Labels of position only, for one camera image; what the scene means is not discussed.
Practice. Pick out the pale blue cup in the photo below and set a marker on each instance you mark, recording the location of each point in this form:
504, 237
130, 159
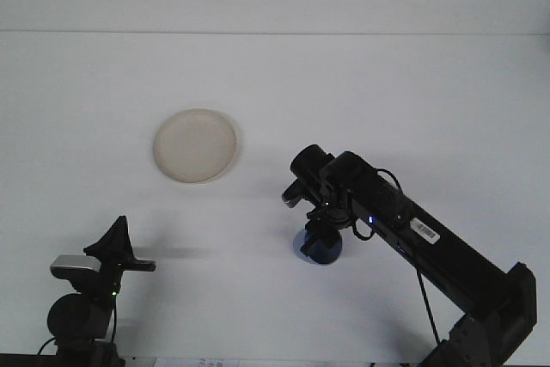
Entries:
328, 254

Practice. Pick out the pale round ceramic plate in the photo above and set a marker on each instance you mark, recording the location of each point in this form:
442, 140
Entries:
193, 148

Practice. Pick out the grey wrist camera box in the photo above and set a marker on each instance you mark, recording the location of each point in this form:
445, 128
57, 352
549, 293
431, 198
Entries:
292, 200
73, 264

